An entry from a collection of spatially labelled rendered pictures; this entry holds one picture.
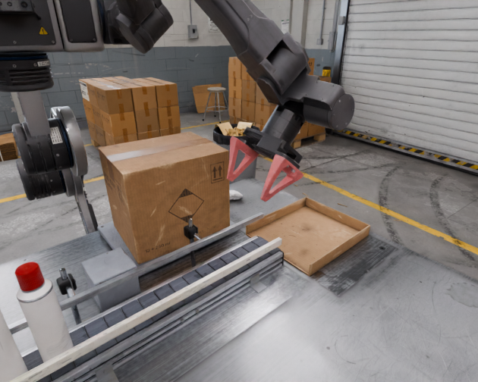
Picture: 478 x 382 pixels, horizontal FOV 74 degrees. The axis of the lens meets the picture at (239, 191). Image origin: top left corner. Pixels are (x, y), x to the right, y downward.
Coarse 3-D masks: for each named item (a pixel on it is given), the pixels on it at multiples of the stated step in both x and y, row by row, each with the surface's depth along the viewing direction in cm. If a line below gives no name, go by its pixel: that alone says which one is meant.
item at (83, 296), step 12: (252, 216) 88; (228, 228) 83; (240, 228) 85; (204, 240) 78; (180, 252) 74; (156, 264) 71; (120, 276) 66; (132, 276) 67; (96, 288) 63; (108, 288) 65; (72, 300) 60; (84, 300) 62; (12, 324) 55; (24, 324) 56
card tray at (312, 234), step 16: (288, 208) 114; (304, 208) 118; (320, 208) 115; (256, 224) 105; (272, 224) 108; (288, 224) 108; (304, 224) 108; (320, 224) 108; (336, 224) 108; (352, 224) 106; (368, 224) 101; (288, 240) 100; (304, 240) 100; (320, 240) 100; (336, 240) 100; (352, 240) 96; (288, 256) 93; (304, 256) 93; (320, 256) 93; (336, 256) 92; (304, 272) 87
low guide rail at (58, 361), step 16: (272, 240) 86; (256, 256) 82; (224, 272) 75; (192, 288) 70; (160, 304) 66; (128, 320) 62; (144, 320) 64; (96, 336) 59; (112, 336) 60; (64, 352) 56; (80, 352) 57; (48, 368) 54
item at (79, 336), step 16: (256, 240) 92; (224, 256) 85; (240, 256) 85; (192, 272) 80; (208, 272) 80; (240, 272) 80; (160, 288) 75; (176, 288) 75; (208, 288) 75; (128, 304) 70; (144, 304) 70; (176, 304) 70; (96, 320) 66; (112, 320) 66; (80, 336) 63; (128, 336) 63; (32, 352) 60; (96, 352) 60; (32, 368) 57; (64, 368) 57
